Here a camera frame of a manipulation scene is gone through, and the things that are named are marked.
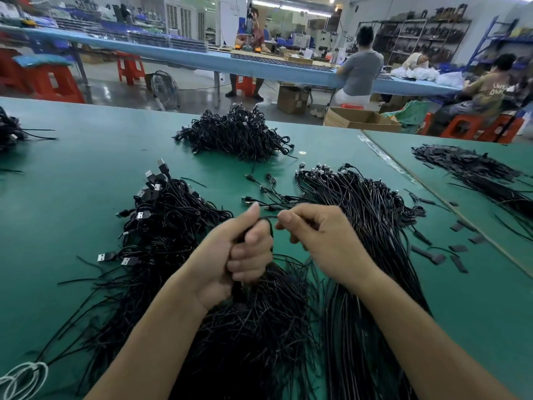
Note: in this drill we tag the person's left hand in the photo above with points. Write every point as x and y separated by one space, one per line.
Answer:
221 262

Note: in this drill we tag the person's right hand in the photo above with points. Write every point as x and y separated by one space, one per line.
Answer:
329 241

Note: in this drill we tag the person's right forearm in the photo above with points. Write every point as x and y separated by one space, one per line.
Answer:
433 350

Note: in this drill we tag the person's left forearm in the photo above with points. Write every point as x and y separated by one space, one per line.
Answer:
146 354

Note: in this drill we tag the open cardboard box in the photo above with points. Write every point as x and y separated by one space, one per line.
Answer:
362 120

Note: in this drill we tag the scattered dark tie pieces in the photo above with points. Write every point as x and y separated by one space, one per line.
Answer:
460 262

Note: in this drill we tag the small cardboard box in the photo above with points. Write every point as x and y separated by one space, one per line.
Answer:
294 100

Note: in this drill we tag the green bag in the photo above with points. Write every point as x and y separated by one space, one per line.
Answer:
412 116

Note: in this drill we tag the red plastic stool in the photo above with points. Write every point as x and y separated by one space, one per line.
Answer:
10 69
246 85
131 69
463 127

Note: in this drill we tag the grey floor fan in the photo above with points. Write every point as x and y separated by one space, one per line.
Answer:
164 90

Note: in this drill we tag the pile of white bags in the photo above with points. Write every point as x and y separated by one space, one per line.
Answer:
429 76

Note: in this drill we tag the long blue workbench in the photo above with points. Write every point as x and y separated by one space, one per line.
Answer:
221 60

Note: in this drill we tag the metal storage shelf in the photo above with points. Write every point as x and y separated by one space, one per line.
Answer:
425 33

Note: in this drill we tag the white pillar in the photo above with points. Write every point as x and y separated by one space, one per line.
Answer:
233 19

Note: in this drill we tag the red stool with blue seat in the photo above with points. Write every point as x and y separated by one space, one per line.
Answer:
50 79

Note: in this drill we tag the blue metal rack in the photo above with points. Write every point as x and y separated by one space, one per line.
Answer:
502 41

